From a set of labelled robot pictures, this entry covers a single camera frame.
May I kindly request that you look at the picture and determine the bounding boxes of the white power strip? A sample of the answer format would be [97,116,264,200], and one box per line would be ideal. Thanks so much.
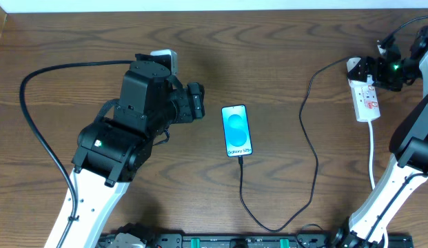
[348,77,380,123]

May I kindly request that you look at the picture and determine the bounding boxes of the black USB charging cable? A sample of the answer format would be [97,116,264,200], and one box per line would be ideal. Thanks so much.
[237,54,359,234]

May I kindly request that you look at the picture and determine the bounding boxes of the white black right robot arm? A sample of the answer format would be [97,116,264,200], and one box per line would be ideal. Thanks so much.
[331,25,428,247]

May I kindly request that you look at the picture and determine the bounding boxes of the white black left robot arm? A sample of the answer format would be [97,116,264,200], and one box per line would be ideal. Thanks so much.
[45,49,205,247]

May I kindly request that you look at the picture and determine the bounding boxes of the white power strip cord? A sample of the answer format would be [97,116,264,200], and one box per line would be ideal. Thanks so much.
[367,120,389,248]

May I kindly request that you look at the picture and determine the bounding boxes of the blue Galaxy smartphone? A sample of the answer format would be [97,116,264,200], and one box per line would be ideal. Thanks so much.
[221,105,253,157]

